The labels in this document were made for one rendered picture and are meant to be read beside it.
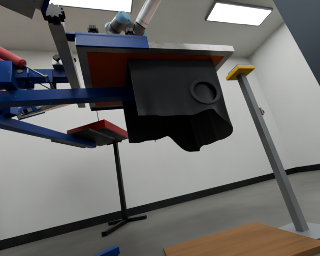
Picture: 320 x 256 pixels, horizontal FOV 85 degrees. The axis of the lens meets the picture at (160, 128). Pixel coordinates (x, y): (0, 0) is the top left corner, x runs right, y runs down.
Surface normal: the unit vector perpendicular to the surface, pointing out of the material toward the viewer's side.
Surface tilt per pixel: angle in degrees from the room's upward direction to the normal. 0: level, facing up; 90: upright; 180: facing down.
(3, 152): 90
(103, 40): 90
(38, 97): 90
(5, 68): 90
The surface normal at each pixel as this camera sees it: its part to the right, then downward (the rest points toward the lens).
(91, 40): 0.26, -0.34
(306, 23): -0.91, 0.07
